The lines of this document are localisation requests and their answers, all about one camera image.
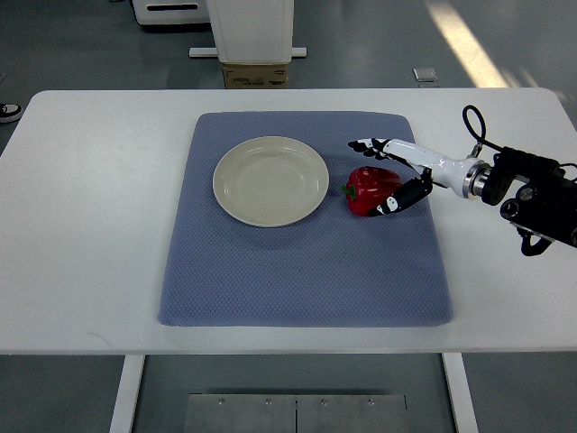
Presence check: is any black white sneaker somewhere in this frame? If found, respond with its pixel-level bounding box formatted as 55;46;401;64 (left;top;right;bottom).
0;103;23;124

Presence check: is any white pedestal column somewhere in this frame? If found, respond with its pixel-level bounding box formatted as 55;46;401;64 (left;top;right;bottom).
188;0;307;65

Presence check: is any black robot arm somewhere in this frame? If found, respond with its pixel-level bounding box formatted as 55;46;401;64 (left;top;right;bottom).
462;105;576;256

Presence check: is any grey floor outlet plate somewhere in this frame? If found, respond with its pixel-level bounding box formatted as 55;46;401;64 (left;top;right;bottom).
412;68;438;83

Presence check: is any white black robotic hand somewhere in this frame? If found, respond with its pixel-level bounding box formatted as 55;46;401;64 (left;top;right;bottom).
349;138;490;217

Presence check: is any white left table leg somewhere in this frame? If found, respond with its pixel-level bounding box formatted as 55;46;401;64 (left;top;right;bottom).
109;355;145;433

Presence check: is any white table leg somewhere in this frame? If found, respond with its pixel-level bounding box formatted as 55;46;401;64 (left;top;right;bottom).
109;355;145;433
442;353;479;433

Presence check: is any cardboard box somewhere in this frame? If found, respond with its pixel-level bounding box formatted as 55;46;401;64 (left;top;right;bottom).
222;64;289;89

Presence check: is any blue textured mat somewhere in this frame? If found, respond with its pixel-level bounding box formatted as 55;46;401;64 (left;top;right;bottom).
158;111;453;327

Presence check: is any red bell pepper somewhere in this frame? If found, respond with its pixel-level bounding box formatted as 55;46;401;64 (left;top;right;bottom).
341;166;402;217

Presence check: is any cream round plate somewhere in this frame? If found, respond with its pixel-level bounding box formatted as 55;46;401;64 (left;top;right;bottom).
213;136;329;228

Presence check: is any white machine with slot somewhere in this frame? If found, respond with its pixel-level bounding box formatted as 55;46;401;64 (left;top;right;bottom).
130;0;210;26

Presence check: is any white right table leg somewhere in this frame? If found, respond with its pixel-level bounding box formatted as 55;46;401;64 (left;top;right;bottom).
442;353;479;433

